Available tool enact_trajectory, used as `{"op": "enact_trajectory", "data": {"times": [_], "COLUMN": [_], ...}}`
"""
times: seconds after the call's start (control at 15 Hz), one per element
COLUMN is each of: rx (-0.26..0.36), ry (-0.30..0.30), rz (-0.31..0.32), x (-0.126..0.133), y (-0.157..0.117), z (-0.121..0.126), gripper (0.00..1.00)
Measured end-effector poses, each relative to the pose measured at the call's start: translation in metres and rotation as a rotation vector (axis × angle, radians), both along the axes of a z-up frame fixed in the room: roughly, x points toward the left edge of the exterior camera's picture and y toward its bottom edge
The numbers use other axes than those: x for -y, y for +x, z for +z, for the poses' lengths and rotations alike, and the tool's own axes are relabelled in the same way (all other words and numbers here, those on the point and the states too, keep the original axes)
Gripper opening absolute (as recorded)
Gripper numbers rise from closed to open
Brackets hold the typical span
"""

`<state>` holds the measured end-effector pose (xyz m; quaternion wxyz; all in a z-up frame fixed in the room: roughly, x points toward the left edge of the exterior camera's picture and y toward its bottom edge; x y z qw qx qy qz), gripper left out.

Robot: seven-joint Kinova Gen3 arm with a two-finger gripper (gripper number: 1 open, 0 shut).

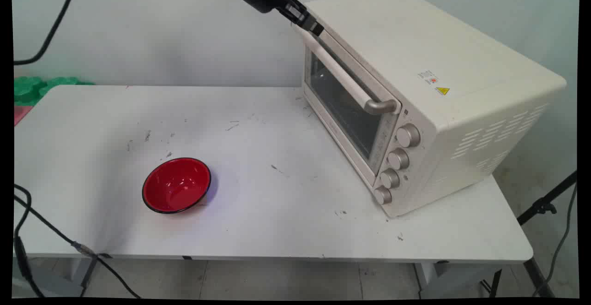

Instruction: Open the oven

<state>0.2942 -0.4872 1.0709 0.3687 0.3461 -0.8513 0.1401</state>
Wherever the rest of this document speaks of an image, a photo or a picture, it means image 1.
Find grey thin cable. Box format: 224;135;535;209
531;183;578;298

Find white toaster oven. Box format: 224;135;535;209
292;0;567;218

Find black hanging cable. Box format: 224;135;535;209
14;0;81;66

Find black cable with connector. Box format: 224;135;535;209
14;195;141;299

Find red bowl black rim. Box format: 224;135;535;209
142;157;212;214

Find black tripod stand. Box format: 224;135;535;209
480;171;578;299

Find pink flat object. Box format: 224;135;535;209
14;106;34;126

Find black looped cable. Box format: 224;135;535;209
14;184;46;298

